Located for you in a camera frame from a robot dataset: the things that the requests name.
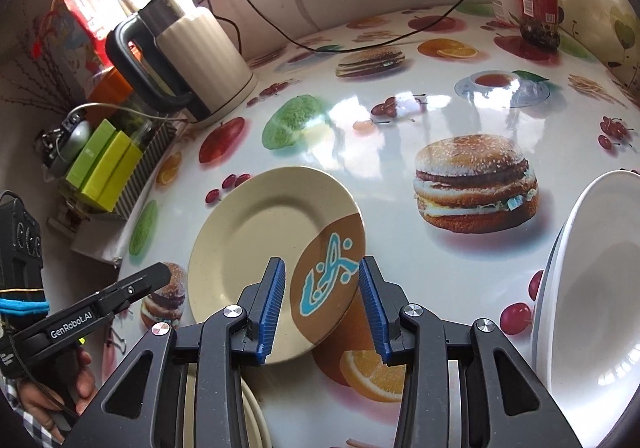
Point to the person's left hand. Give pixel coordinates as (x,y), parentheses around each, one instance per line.
(85,383)

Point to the beige plate with brown patch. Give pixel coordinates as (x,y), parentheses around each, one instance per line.
(260,228)

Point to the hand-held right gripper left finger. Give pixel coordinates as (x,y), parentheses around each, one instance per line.
(270,313)

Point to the orange box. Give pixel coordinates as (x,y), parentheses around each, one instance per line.
(110,88)

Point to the white bowl with grey rim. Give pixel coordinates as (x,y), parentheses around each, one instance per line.
(537,328)

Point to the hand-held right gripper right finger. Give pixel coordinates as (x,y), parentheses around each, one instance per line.
(372,315)

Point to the red printed box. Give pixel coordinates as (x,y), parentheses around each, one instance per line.
(80,8)

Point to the grey round device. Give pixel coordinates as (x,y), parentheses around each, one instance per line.
(75,143)

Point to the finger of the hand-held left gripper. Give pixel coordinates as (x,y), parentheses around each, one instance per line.
(140,283)

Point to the glass jar with red label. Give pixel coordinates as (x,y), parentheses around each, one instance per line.
(537,3)

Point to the cream ribbed electric kettle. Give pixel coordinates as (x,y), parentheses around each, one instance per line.
(200,58)

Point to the food-print tablecloth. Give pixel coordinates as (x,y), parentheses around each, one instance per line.
(400,128)

